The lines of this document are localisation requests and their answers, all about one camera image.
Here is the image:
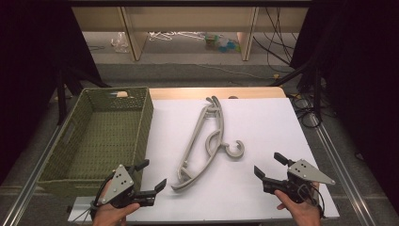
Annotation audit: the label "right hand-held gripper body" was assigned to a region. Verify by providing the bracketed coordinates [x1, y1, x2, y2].
[263, 158, 336, 204]

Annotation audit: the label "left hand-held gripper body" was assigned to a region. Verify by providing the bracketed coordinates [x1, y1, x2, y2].
[99, 164, 156, 209]

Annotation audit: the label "green woven basket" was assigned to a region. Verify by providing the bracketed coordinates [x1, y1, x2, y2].
[37, 87, 154, 197]

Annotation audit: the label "person's left hand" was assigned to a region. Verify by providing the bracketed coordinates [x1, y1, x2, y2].
[92, 202, 141, 226]

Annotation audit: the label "person's right hand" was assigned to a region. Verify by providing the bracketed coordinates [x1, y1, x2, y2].
[274, 189, 323, 226]

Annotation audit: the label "white table sheet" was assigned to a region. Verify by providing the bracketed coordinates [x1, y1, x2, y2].
[68, 97, 341, 224]

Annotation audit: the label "black metal stand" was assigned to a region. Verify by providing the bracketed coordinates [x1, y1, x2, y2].
[268, 59, 325, 124]
[56, 67, 111, 126]

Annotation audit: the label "black curtain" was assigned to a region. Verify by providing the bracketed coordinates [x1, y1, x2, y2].
[0, 0, 102, 186]
[290, 0, 399, 208]

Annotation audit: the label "clear plastic bag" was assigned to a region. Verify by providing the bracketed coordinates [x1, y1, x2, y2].
[110, 31, 130, 54]

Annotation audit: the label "colourful plastic toys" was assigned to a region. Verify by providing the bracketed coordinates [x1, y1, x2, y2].
[204, 33, 241, 54]

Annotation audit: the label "light wooden shelf unit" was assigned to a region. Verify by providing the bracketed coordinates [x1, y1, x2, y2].
[72, 6, 310, 62]

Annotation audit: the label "right hand-held gripper cable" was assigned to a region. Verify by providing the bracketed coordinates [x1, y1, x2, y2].
[296, 183, 326, 219]

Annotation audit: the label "hand-held gripper cable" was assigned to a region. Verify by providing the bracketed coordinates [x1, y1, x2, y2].
[70, 173, 111, 226]
[296, 183, 326, 219]

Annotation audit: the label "left hand-held gripper cable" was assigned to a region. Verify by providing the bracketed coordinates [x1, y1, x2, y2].
[70, 173, 111, 226]

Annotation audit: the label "aluminium frame rail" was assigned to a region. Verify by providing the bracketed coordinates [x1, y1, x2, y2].
[1, 119, 73, 226]
[309, 112, 377, 226]

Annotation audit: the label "black coiled floor cables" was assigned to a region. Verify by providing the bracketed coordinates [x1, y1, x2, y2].
[290, 92, 324, 129]

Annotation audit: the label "thin white floor cable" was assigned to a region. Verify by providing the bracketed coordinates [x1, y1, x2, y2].
[150, 61, 279, 80]

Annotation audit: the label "black hanging cables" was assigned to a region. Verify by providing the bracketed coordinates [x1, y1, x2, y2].
[252, 8, 299, 67]

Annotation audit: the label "white wire hangers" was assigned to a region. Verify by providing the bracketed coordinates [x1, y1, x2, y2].
[148, 30, 206, 42]

